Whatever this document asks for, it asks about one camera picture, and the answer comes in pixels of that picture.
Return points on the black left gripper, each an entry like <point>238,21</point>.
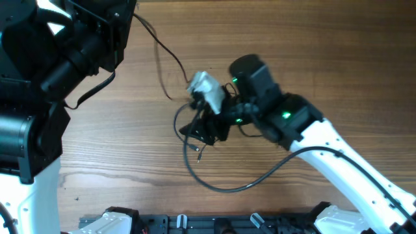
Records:
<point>117,26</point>

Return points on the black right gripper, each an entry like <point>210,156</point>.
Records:
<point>214,123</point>

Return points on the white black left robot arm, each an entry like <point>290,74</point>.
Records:
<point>45,55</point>

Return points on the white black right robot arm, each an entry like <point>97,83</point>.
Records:
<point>292,122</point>

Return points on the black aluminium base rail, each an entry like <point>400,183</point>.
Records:
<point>290,223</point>

